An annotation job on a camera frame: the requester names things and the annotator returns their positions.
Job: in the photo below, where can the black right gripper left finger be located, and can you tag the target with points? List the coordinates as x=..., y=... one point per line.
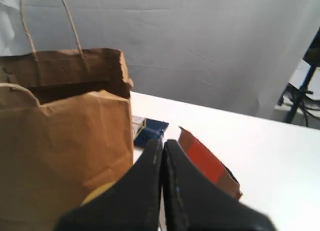
x=131, y=204

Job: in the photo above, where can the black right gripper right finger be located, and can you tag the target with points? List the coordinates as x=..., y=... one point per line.
x=193, y=203

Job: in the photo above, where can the brown paper bag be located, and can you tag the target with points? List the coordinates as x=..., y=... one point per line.
x=65, y=130

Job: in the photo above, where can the black tripod stand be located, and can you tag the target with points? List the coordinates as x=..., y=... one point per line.
x=299, y=96

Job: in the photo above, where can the blue snack packet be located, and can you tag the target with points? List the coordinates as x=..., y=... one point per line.
x=145, y=129

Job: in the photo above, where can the brown pouch with red label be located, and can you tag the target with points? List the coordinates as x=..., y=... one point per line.
x=209, y=165

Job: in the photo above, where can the clear nut jar yellow lid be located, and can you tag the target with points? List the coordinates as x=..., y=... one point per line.
x=97, y=192

